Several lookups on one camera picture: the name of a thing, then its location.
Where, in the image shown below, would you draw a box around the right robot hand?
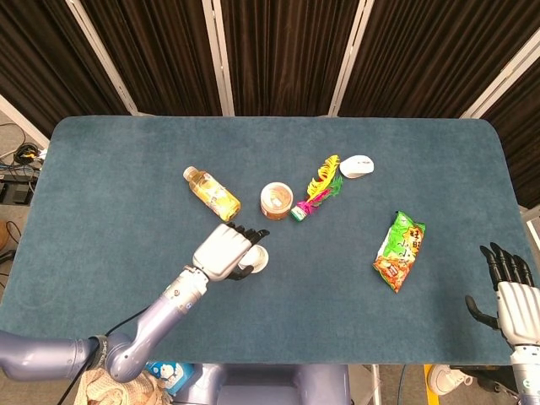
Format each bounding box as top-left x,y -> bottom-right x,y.
465,241 -> 540,349

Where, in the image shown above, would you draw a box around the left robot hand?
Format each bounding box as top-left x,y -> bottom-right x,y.
192,222 -> 270,283

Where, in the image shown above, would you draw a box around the white floral paper cup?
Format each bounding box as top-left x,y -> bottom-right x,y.
238,246 -> 270,275

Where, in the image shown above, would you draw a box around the yellow tea plastic bottle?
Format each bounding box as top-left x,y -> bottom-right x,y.
182,165 -> 242,223

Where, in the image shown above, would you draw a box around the clear jar of rubber bands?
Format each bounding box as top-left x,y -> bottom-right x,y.
259,181 -> 295,221

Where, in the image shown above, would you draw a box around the colourful feather shuttlecock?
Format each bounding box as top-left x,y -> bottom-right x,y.
289,154 -> 344,222

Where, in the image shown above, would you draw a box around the white sneaker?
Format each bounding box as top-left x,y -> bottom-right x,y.
428,364 -> 474,397

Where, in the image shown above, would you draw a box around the green snack bag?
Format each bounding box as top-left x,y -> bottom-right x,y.
372,210 -> 427,294

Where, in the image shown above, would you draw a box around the blue printed pack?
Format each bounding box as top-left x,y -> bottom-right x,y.
145,360 -> 196,397

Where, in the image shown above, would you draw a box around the blue tablecloth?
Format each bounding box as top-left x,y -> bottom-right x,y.
0,116 -> 527,367

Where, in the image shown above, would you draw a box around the lavender robot torso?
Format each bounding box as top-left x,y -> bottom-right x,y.
172,363 -> 351,405

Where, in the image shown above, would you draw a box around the white computer mouse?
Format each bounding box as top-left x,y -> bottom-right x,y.
339,154 -> 375,180

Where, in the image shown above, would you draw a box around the beige mesh bag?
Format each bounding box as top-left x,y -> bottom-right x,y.
78,366 -> 172,405

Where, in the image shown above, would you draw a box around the dark brown curtain panel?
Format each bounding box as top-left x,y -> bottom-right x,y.
339,0 -> 540,119
79,0 -> 223,117
0,0 -> 132,138
221,0 -> 364,117

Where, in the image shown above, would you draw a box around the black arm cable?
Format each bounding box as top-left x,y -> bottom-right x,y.
57,301 -> 191,405

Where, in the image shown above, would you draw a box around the white partition post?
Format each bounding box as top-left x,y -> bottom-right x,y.
459,24 -> 540,120
201,0 -> 235,117
65,0 -> 143,116
327,0 -> 375,118

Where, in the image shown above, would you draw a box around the yellow and black cable coil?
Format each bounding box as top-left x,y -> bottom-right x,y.
13,142 -> 42,166

